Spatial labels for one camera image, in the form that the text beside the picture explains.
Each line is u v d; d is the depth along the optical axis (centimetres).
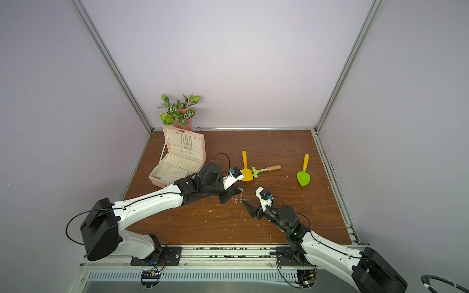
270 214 67
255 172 98
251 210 68
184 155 97
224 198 68
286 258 72
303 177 97
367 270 46
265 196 64
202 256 75
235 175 66
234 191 69
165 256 72
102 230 41
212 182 64
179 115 88
